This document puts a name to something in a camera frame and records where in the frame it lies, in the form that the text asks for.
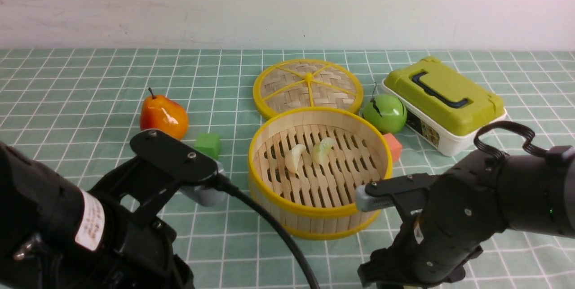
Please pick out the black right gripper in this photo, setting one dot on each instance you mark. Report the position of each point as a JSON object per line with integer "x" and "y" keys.
{"x": 445, "y": 218}

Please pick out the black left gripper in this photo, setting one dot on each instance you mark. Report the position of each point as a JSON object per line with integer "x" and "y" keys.
{"x": 121, "y": 242}

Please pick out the pale green dumpling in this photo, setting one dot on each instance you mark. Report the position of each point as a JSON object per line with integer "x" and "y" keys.
{"x": 321, "y": 150}

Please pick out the cream dumpling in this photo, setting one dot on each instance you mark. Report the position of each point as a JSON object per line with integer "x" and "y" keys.
{"x": 292, "y": 158}

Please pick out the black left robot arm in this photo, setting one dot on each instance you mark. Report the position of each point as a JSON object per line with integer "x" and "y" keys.
{"x": 55, "y": 235}

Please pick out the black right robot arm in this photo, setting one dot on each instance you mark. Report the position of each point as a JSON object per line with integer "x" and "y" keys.
{"x": 536, "y": 192}

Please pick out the bamboo steamer tray yellow rim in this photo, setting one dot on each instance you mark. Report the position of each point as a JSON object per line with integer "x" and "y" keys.
{"x": 319, "y": 203}

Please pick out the woven bamboo steamer lid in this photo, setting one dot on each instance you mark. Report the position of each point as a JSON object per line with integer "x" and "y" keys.
{"x": 296, "y": 83}

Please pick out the orange foam cube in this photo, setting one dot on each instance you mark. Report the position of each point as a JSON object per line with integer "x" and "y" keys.
{"x": 394, "y": 146}

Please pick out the orange red toy pear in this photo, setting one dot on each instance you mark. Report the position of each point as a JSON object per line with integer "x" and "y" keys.
{"x": 159, "y": 112}

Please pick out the green foam cube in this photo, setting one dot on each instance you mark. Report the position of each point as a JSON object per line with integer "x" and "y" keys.
{"x": 209, "y": 144}

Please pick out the green toy apple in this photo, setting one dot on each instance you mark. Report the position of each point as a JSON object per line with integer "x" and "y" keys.
{"x": 385, "y": 112}

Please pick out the green lidded white box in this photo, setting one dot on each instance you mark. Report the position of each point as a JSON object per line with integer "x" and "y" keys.
{"x": 444, "y": 107}

